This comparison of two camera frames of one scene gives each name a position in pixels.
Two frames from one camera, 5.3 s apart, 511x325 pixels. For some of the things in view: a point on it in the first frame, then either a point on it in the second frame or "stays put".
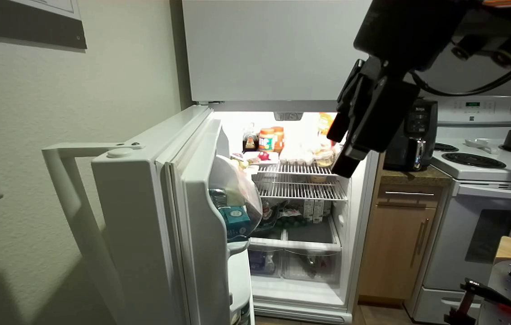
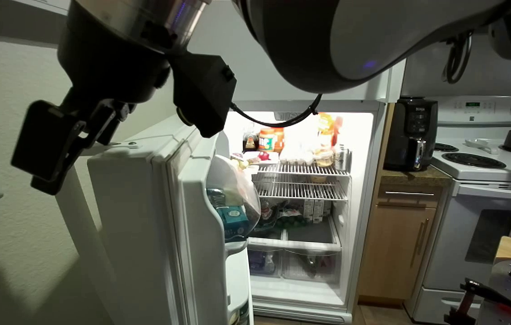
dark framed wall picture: x=10 y=20 stays put
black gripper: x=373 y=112 -> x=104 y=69
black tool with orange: x=472 y=286 stays put
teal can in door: x=237 y=221 stays put
